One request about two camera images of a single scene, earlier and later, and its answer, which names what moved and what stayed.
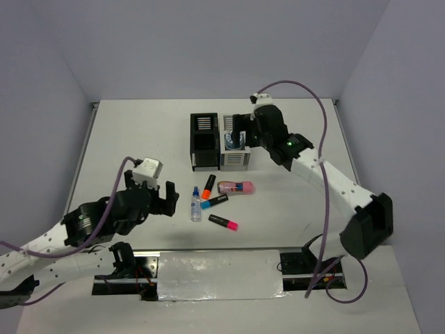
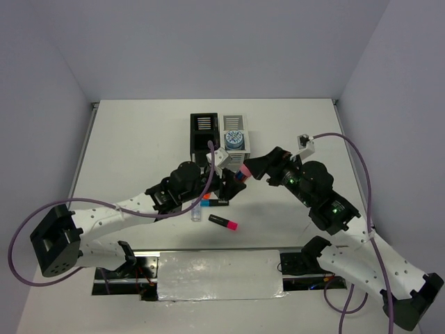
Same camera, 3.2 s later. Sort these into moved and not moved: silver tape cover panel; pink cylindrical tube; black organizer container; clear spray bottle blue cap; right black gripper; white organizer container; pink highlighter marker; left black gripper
Moved: right black gripper; pink cylindrical tube; left black gripper
Not moved: black organizer container; clear spray bottle blue cap; silver tape cover panel; white organizer container; pink highlighter marker
